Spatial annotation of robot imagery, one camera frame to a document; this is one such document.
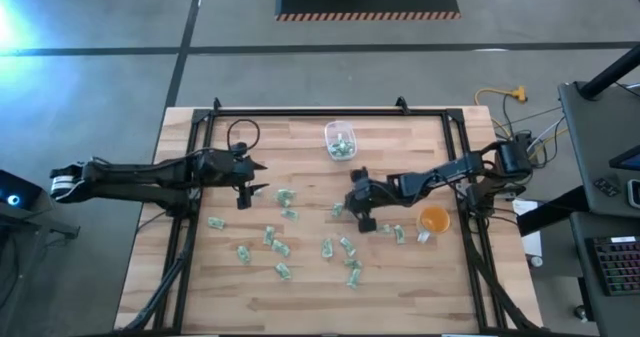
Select yellow extension cord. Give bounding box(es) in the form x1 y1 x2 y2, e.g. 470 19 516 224
473 85 571 161

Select black aluminium table frame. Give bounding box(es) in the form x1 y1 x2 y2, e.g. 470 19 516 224
122 95 539 337

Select black tablet screen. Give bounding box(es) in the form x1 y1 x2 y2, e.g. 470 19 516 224
608 144 640 172

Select white box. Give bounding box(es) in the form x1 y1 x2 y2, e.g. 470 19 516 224
510 198 544 259

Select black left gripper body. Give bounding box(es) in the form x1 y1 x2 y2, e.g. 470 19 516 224
219 142 254 211

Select dark grey keyboard desk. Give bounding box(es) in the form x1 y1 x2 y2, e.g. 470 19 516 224
569 210 640 337

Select black side stand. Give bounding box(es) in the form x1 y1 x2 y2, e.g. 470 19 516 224
0 196 81 241

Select backlit black keyboard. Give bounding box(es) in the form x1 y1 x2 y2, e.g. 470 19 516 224
585 234 640 297

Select clear plastic container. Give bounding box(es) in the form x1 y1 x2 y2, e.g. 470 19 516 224
323 120 358 162

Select small black controller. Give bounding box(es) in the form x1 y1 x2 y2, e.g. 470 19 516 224
593 177 620 198

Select black left camera cable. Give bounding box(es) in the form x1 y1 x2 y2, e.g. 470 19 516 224
226 118 262 154

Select yellow mug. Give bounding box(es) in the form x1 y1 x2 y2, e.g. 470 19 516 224
415 204 451 244

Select black computer with blue light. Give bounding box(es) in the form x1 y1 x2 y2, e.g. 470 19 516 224
0 169 44 211

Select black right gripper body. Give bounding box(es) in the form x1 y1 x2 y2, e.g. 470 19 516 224
345 166 396 234

